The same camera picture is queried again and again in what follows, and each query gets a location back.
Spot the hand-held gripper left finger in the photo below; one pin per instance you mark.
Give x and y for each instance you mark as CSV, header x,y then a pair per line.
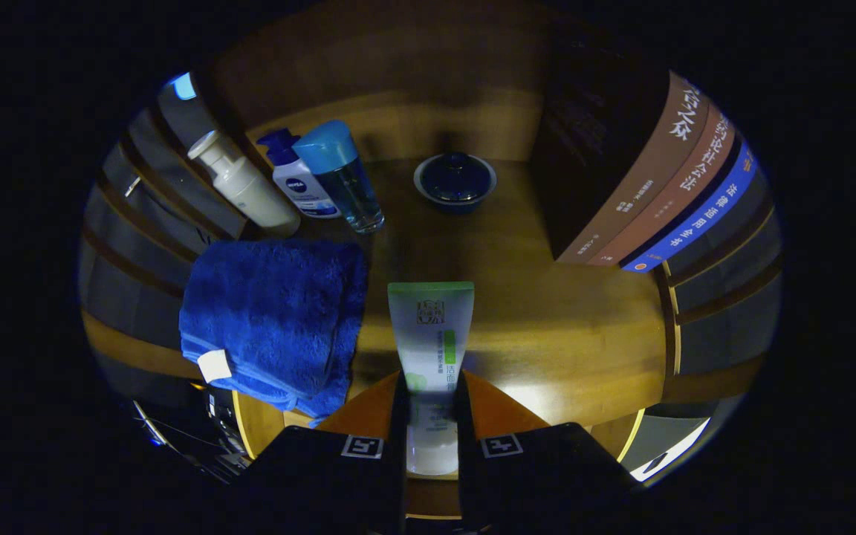
x,y
324,483

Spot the teal clear bottle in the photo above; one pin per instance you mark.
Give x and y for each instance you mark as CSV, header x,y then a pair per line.
x,y
346,186

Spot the reddish brown book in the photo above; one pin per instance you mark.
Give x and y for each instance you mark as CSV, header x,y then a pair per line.
x,y
681,193

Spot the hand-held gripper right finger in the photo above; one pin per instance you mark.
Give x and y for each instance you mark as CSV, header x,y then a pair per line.
x,y
539,475

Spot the white lotion bottle blue cap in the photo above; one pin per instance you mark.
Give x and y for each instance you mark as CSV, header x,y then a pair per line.
x,y
298,186

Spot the wooden cabinet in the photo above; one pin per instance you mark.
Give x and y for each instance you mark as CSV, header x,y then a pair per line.
x,y
398,111

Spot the blue lidded tea cup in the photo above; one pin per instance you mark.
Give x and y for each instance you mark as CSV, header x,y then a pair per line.
x,y
455,182

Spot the folded blue towel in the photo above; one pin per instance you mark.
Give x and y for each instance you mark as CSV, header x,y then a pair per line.
x,y
272,319

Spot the white pump bottle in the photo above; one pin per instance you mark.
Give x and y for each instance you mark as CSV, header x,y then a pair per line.
x,y
250,193

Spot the wooden countertop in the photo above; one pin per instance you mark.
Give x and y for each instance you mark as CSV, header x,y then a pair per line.
x,y
532,312

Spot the blue book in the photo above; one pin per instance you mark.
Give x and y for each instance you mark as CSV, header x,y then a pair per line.
x,y
703,219

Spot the white green cleanser tube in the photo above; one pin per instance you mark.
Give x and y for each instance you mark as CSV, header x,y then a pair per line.
x,y
432,334

